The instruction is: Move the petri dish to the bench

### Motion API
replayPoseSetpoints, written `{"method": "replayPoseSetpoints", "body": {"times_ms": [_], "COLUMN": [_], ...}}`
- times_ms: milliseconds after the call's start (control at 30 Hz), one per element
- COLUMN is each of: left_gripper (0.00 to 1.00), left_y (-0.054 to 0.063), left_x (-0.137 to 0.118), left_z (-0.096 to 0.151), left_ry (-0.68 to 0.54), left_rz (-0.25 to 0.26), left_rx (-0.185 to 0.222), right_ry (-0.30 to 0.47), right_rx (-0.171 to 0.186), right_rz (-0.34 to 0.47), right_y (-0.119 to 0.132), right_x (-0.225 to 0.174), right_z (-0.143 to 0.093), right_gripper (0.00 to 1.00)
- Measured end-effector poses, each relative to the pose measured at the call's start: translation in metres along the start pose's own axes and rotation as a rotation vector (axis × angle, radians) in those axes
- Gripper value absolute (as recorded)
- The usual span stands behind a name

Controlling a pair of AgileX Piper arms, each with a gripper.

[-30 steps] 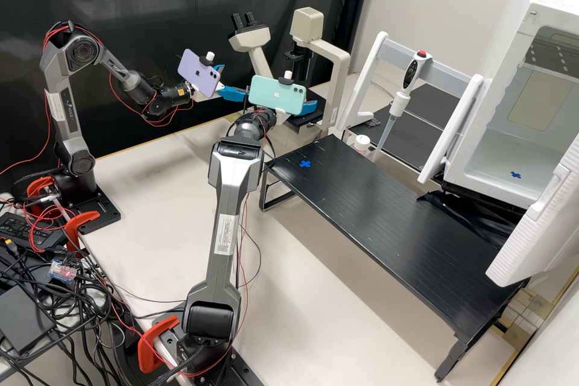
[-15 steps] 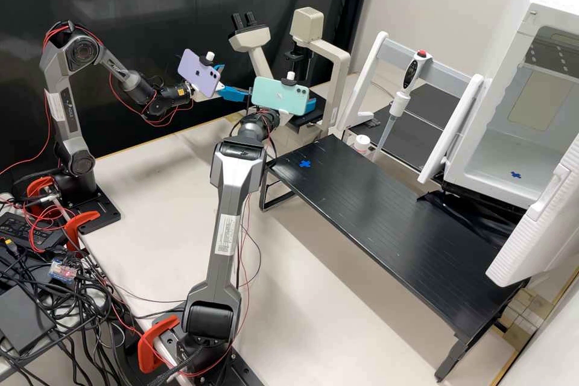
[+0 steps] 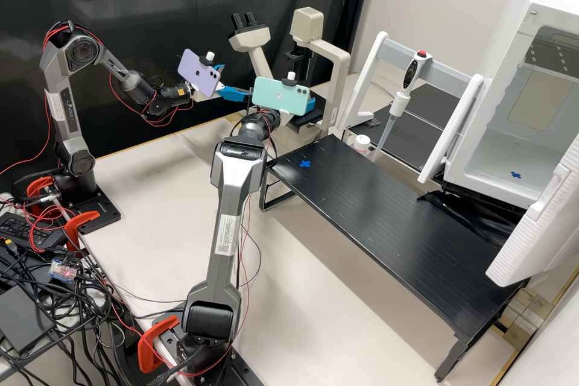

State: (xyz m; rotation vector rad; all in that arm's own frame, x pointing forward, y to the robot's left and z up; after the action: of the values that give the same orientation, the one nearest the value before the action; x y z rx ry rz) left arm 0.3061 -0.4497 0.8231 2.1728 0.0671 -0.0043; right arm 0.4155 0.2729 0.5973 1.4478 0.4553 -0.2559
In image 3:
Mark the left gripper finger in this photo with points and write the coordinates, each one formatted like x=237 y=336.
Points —
x=219 y=68
x=235 y=93

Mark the black power adapter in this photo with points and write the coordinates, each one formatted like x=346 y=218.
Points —
x=27 y=232

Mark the black platform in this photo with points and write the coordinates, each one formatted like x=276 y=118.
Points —
x=384 y=214
x=439 y=96
x=420 y=137

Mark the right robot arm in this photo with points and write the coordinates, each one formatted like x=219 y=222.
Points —
x=230 y=205

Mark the cream microscope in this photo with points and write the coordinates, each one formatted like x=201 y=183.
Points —
x=332 y=65

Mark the orange clamp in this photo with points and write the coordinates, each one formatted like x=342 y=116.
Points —
x=149 y=345
x=81 y=221
x=36 y=187

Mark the black flat box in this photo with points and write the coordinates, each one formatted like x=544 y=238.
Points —
x=22 y=318

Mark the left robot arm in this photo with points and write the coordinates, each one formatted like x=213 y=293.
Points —
x=59 y=87

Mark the right wrist camera phone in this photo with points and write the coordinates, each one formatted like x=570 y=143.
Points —
x=280 y=94

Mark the left wrist camera phone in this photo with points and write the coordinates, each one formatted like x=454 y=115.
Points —
x=199 y=73

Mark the white incubator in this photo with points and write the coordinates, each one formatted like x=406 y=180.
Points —
x=506 y=42

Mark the white pipette stand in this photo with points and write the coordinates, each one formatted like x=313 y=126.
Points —
x=452 y=132

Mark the pipette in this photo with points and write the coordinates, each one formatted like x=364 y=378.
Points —
x=412 y=71

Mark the white-capped bottle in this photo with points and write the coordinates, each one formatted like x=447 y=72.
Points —
x=362 y=141

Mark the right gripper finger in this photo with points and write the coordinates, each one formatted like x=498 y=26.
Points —
x=310 y=105

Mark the incubator door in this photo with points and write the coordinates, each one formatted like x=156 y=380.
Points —
x=538 y=232

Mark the small circuit board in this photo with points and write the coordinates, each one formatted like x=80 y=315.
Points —
x=63 y=268

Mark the wrist camera phone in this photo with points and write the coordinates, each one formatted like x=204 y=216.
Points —
x=199 y=73
x=280 y=94

